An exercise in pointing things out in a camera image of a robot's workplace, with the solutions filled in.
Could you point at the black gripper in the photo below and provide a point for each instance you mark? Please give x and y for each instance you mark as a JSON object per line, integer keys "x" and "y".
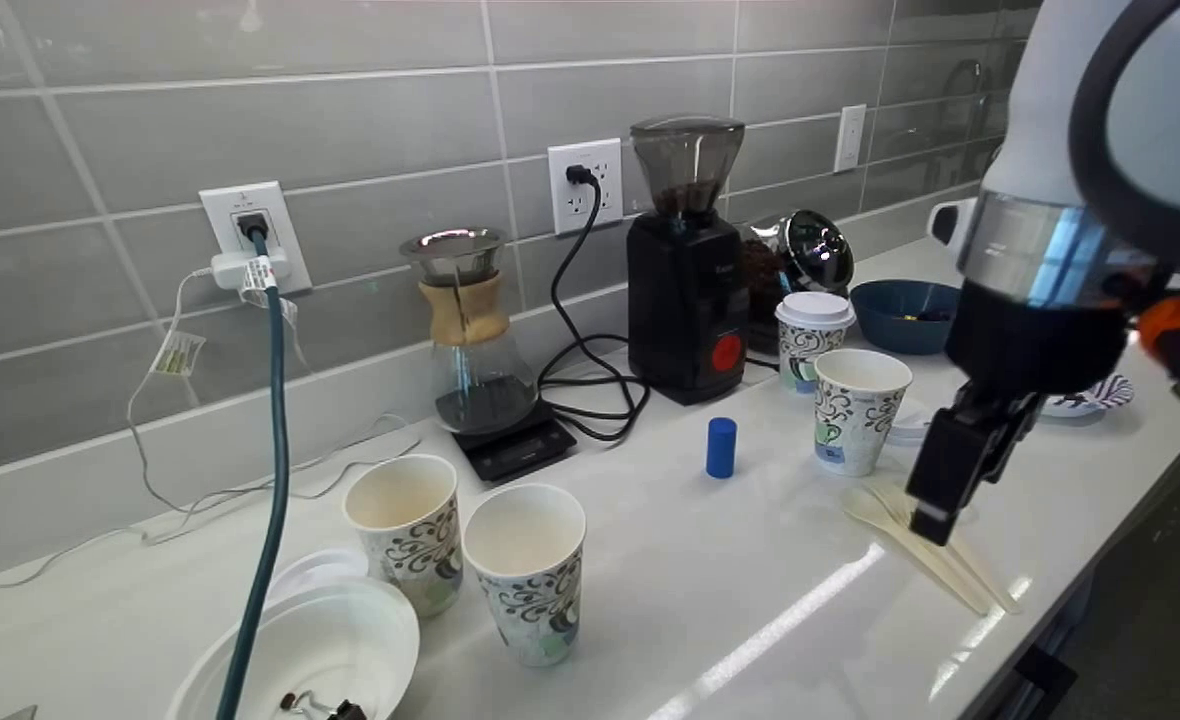
{"x": 1028, "y": 345}

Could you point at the wooden stir sticks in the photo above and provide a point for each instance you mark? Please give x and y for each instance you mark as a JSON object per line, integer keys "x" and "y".
{"x": 970, "y": 576}

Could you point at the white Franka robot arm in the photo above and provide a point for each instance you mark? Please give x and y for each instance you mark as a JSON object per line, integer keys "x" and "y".
{"x": 1052, "y": 133}

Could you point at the blue patterned plate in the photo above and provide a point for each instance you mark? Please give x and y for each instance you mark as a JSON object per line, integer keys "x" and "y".
{"x": 1095, "y": 398}

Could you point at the open patterned paper cup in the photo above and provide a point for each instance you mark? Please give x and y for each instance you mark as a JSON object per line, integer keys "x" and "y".
{"x": 534, "y": 615}
{"x": 848, "y": 433}
{"x": 412, "y": 555}

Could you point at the dark blue bowl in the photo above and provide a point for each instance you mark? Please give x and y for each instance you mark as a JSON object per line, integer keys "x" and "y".
{"x": 903, "y": 323}

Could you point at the patterned paper cup with lid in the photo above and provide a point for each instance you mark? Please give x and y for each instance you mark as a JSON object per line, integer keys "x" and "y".
{"x": 814, "y": 313}

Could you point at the chrome and black kettle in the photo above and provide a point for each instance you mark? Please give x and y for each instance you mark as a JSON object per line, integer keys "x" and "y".
{"x": 814, "y": 255}

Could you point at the small blue cylinder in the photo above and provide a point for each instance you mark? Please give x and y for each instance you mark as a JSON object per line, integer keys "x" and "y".
{"x": 723, "y": 448}

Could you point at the black coffee grinder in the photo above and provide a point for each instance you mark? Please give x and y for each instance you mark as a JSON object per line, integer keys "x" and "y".
{"x": 683, "y": 293}

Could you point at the black coffee scale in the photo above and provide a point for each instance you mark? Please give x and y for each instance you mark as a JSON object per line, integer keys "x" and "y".
{"x": 512, "y": 455}

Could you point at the glass pour-over coffee maker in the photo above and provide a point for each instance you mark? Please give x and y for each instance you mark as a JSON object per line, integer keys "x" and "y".
{"x": 471, "y": 323}

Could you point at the white bowl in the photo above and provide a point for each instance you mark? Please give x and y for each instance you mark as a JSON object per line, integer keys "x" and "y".
{"x": 348, "y": 640}

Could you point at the white plug adapter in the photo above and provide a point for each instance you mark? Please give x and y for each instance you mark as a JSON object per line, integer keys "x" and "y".
{"x": 228, "y": 274}

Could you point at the white wall outlet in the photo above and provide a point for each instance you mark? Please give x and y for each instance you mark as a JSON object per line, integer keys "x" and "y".
{"x": 288, "y": 221}
{"x": 848, "y": 136}
{"x": 609, "y": 202}

